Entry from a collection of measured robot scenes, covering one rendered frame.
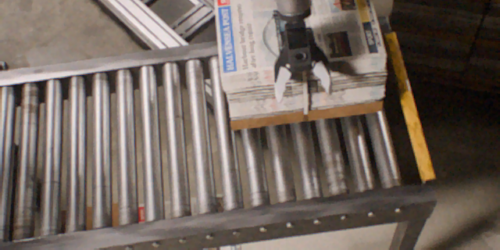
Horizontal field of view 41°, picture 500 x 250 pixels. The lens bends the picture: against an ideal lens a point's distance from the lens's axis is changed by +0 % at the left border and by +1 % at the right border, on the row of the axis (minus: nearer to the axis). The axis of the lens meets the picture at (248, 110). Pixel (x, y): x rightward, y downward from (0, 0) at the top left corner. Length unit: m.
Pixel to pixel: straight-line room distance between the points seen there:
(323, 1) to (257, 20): 0.16
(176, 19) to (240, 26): 1.12
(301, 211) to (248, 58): 0.39
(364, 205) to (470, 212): 0.95
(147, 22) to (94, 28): 0.40
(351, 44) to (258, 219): 0.47
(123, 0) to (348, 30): 1.39
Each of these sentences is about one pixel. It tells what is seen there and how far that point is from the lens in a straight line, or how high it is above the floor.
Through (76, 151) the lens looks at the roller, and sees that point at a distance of 1.76.
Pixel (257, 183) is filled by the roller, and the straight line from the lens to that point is 1.63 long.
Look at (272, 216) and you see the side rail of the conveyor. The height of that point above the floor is 0.80.
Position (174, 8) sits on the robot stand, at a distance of 2.70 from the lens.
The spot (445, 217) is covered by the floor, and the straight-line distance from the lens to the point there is 2.49.
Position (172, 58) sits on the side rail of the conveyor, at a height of 0.80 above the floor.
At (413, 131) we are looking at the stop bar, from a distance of 1.68.
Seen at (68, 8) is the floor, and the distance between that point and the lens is 3.11.
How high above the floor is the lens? 2.30
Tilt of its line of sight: 61 degrees down
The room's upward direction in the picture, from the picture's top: 10 degrees counter-clockwise
